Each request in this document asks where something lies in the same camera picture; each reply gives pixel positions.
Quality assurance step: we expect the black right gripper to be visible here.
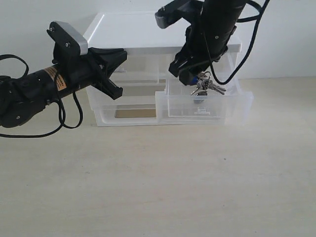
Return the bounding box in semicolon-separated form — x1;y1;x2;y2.
168;14;237;85

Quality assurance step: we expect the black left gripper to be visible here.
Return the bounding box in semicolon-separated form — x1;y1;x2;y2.
52;47;127;100

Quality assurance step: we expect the bunch of keys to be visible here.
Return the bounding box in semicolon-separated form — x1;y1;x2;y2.
189;71;226;104

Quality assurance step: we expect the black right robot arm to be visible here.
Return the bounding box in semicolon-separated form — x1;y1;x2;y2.
169;0;246;85

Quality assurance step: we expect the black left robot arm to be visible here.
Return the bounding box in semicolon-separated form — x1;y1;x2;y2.
0;47;127;128

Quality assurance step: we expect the clear plastic container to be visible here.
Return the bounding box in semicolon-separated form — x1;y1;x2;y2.
93;104;158;127
86;85;165;110

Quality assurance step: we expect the white plastic drawer cabinet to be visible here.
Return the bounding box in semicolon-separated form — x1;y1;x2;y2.
84;12;251;126

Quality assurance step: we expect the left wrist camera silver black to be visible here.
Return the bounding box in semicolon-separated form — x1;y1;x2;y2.
47;21;88;60

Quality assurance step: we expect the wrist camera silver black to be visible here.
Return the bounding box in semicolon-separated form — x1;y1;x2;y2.
47;21;88;60
155;0;203;29

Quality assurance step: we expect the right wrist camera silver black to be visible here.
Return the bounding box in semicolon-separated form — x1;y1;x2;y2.
155;0;203;29

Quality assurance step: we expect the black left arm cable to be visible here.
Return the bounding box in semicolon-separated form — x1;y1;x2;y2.
0;54;83;138

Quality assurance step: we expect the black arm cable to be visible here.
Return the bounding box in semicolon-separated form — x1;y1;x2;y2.
202;0;271;84
0;54;83;138

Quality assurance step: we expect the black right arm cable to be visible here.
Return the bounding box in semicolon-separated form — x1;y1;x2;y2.
202;0;271;84

